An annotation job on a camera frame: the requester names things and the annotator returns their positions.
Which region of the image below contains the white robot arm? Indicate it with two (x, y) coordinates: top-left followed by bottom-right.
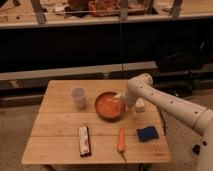
(114, 73), (213, 171)

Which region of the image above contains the white tube bottle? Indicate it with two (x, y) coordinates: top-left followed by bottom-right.
(135, 98), (145, 112)

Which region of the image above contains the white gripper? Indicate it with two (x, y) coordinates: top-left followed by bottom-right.
(113, 89), (136, 111)

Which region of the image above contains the black candy bar wrapper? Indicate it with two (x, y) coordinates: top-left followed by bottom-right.
(78, 126), (91, 158)

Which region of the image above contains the wooden folding table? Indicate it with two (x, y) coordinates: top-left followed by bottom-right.
(22, 80), (171, 165)

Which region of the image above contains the orange carrot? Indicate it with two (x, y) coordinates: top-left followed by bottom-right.
(117, 128), (127, 162)

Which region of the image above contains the clear plastic cup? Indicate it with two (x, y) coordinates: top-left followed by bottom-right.
(70, 87), (86, 109)

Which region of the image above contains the black caster wheel base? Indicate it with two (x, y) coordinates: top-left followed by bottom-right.
(192, 144), (200, 155)

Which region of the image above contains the blue sponge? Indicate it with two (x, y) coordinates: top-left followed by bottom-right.
(137, 126), (159, 142)

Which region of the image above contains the orange ceramic bowl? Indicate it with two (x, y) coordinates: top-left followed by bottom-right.
(95, 92), (125, 121)

